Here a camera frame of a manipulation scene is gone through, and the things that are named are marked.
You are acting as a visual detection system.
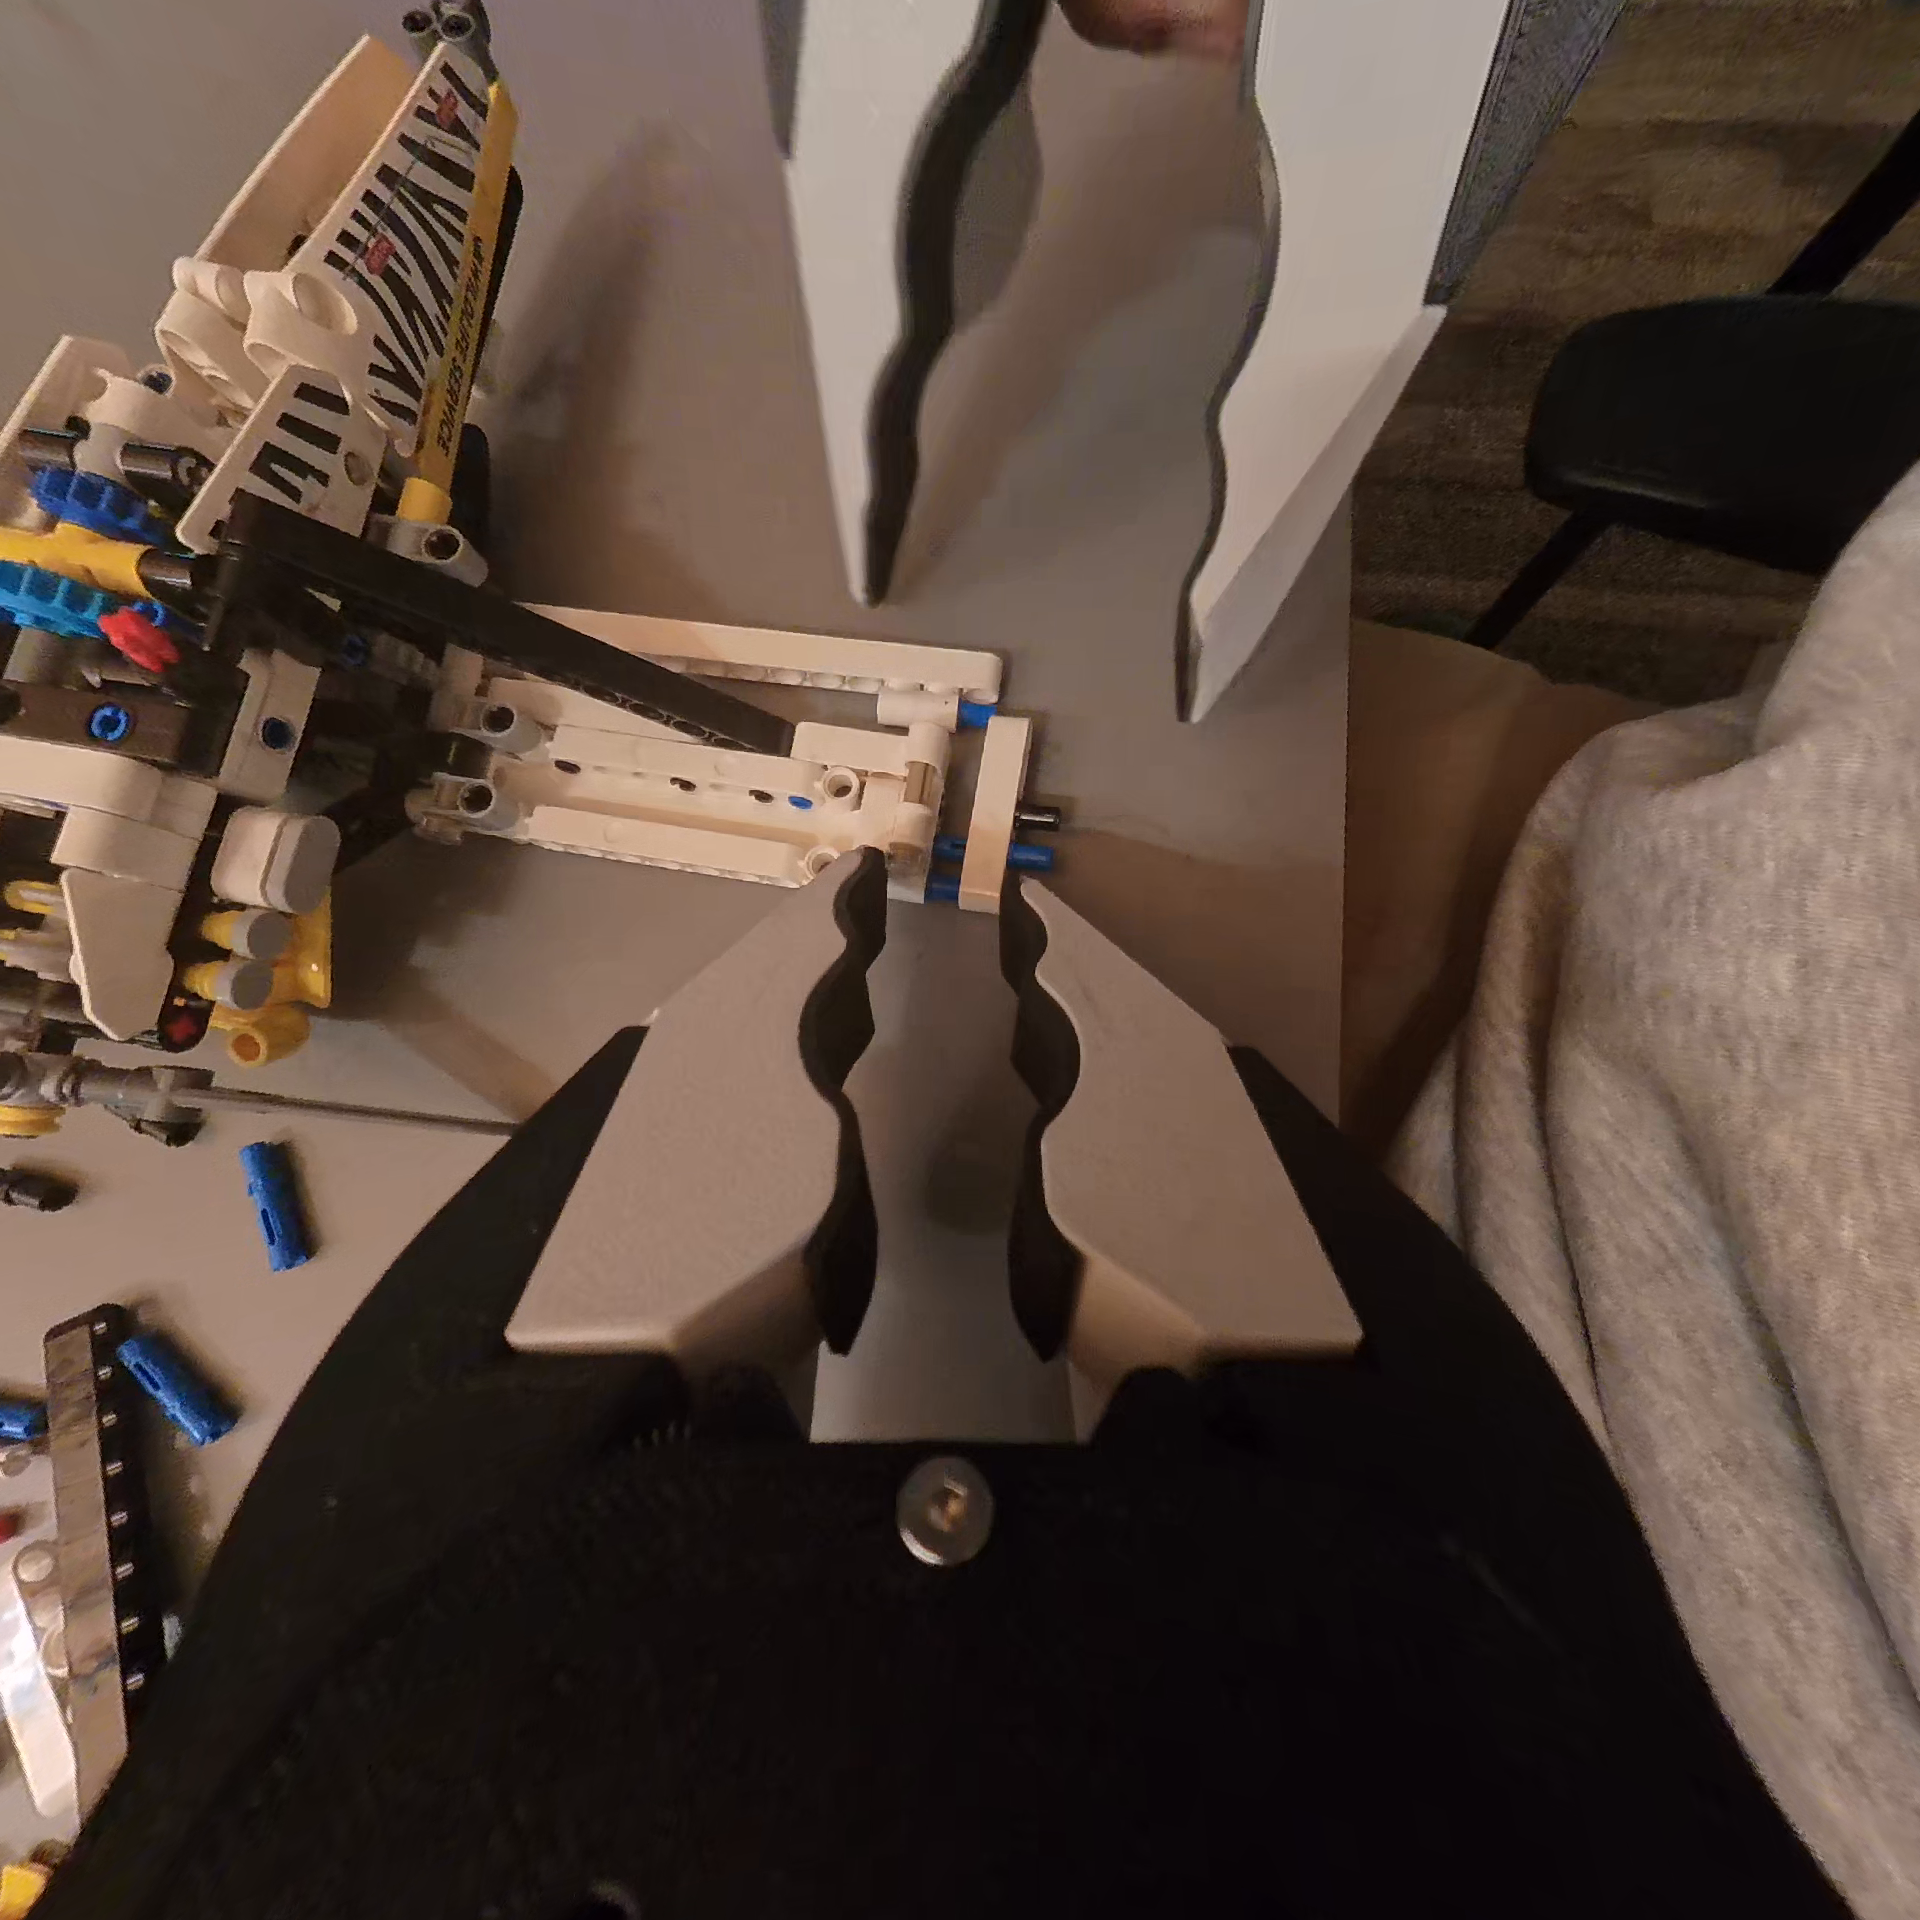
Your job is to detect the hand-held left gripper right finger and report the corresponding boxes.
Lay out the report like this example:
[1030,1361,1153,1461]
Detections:
[998,879,1367,1425]

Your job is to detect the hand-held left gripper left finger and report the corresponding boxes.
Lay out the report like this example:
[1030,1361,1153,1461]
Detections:
[502,848,888,1363]

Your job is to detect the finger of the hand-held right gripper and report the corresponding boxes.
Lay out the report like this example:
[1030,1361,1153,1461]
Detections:
[1176,0,1517,725]
[776,0,1056,608]

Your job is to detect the white lego skid assembly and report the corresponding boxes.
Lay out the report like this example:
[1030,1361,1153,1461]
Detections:
[405,661,961,903]

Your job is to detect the white beam with blue pins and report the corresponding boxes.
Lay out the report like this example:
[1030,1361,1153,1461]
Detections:
[928,715,1069,918]

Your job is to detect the long white lego beam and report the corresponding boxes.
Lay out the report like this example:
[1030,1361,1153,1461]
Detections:
[516,605,1008,703]

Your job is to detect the zebra striped lego helicopter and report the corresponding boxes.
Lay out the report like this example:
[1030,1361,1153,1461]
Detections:
[0,0,797,1150]

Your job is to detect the pile of lego pieces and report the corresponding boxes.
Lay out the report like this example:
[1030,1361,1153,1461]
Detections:
[0,1506,92,1907]

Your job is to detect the long black lego beam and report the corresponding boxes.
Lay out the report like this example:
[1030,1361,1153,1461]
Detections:
[40,1303,173,1818]

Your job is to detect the person's right hand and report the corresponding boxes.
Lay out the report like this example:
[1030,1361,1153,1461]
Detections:
[1056,0,1255,62]

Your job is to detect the black chair seat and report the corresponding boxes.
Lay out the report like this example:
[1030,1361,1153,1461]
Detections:
[1476,298,1920,647]

